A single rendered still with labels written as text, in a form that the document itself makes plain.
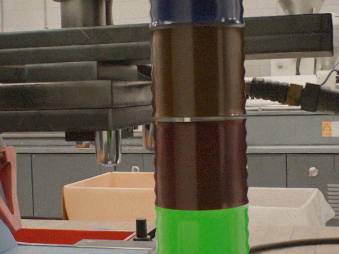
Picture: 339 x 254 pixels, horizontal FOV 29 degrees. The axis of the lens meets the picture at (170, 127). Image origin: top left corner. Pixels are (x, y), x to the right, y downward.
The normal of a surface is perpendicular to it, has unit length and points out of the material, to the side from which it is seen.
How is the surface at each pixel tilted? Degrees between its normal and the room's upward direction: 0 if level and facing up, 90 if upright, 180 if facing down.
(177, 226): 76
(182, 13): 104
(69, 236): 90
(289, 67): 90
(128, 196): 88
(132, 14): 90
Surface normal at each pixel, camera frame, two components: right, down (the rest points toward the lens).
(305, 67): -0.31, 0.06
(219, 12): 0.44, 0.28
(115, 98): 0.97, -0.01
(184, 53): -0.32, -0.18
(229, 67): 0.54, -0.21
